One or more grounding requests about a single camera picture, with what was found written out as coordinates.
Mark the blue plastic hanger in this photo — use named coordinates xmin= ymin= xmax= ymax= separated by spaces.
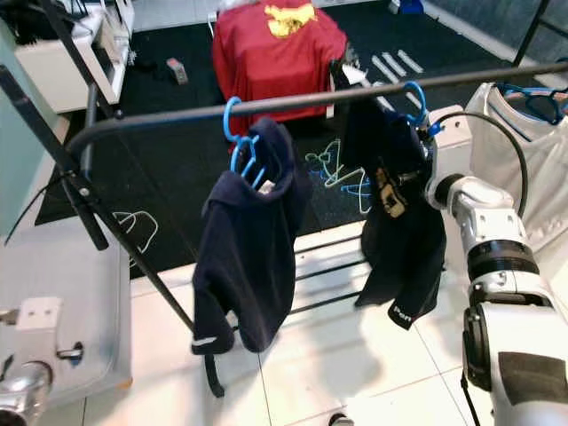
xmin=403 ymin=81 xmax=430 ymax=126
xmin=328 ymin=164 xmax=375 ymax=216
xmin=493 ymin=83 xmax=568 ymax=125
xmin=221 ymin=95 xmax=272 ymax=192

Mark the black shirt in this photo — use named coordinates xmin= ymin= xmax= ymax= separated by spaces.
xmin=339 ymin=93 xmax=447 ymax=331

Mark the pale green plastic hanger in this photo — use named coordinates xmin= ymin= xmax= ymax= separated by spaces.
xmin=305 ymin=138 xmax=351 ymax=187

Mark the black metal clothes rack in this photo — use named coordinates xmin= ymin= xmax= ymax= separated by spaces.
xmin=0 ymin=62 xmax=568 ymax=400

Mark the white T-shirt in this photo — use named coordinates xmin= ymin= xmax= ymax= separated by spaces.
xmin=466 ymin=82 xmax=568 ymax=285

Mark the red cloth cover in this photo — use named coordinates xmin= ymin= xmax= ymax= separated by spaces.
xmin=211 ymin=0 xmax=349 ymax=136

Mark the navy fleece garment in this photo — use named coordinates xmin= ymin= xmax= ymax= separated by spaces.
xmin=191 ymin=115 xmax=314 ymax=356

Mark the black floor mat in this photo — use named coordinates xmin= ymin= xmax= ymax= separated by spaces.
xmin=31 ymin=0 xmax=568 ymax=280

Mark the yellow cloth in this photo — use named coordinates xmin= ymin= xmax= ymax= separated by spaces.
xmin=264 ymin=3 xmax=319 ymax=39

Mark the white cabinet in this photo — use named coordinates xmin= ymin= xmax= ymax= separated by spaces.
xmin=13 ymin=0 xmax=136 ymax=114

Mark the white plastic bag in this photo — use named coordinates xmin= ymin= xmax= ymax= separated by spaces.
xmin=217 ymin=0 xmax=272 ymax=12

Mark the small grey box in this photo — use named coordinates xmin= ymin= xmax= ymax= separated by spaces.
xmin=167 ymin=58 xmax=193 ymax=86

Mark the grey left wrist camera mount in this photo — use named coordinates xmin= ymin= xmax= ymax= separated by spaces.
xmin=18 ymin=296 xmax=63 ymax=334

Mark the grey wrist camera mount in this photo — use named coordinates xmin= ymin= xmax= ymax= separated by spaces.
xmin=18 ymin=296 xmax=63 ymax=334
xmin=424 ymin=105 xmax=476 ymax=209

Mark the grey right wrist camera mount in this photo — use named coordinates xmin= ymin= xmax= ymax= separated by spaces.
xmin=424 ymin=105 xmax=476 ymax=209

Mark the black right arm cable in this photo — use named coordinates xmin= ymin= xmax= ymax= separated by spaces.
xmin=428 ymin=109 xmax=532 ymax=218

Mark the blue dustpan with handle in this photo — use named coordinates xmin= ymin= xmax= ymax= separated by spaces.
xmin=389 ymin=0 xmax=427 ymax=16

